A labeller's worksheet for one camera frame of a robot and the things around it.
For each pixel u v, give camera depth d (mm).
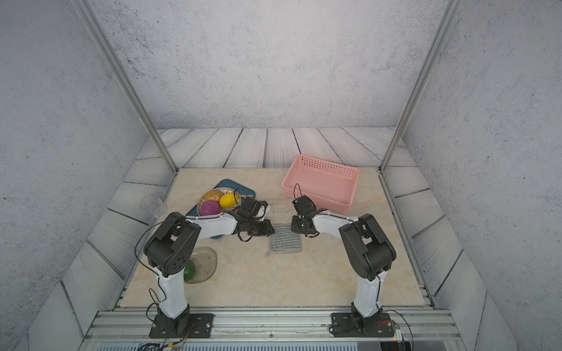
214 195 1023
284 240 913
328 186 1161
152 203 1025
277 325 742
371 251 494
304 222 722
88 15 714
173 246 512
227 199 1021
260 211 817
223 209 1040
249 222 772
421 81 869
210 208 973
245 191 1105
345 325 726
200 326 734
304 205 773
